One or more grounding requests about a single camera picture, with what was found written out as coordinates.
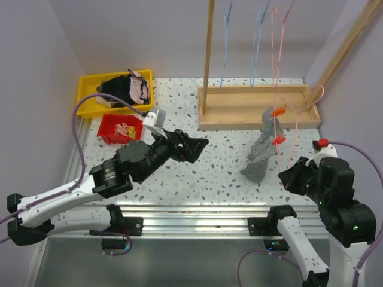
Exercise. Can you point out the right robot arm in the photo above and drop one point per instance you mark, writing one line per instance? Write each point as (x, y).
(350, 224)

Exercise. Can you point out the grey knitted garment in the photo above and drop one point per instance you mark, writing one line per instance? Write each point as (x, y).
(262, 149)

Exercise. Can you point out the clips in red bin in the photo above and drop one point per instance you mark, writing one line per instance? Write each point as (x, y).
(125, 130)

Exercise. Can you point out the blue hanger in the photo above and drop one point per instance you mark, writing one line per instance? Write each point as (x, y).
(256, 41)
(227, 13)

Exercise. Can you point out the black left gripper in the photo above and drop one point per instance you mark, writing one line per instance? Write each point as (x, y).
(191, 147)

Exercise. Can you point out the wooden hanger rack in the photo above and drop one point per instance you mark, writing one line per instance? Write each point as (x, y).
(237, 107)

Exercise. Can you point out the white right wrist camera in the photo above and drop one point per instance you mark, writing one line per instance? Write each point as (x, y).
(322, 149)

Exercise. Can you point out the pink underwear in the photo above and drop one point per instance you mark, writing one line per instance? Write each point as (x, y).
(139, 88)

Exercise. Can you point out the aluminium mounting rail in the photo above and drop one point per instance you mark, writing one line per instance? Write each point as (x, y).
(168, 222)

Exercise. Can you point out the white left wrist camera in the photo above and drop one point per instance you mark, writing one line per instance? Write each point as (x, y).
(154, 121)

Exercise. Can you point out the left blue hanger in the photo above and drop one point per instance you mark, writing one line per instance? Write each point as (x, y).
(227, 13)

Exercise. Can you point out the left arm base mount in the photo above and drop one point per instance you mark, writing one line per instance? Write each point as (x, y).
(131, 226)

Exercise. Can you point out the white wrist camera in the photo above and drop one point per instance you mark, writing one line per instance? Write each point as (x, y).
(154, 121)
(322, 149)

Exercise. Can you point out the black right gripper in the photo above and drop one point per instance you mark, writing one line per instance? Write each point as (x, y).
(290, 176)

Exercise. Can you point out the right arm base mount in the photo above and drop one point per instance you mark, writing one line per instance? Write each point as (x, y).
(261, 226)

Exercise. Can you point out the red plastic bin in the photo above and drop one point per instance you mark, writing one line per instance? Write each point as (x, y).
(106, 128)

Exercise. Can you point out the red clip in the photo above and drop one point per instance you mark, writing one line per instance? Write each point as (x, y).
(279, 140)

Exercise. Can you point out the right blue hanger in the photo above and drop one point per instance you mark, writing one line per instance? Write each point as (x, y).
(256, 41)

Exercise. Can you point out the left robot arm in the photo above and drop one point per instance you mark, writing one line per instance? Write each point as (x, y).
(35, 218)

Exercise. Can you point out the orange clip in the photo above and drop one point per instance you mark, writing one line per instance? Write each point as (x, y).
(279, 111)

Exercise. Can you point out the black garment pile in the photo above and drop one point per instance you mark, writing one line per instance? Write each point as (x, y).
(118, 87)

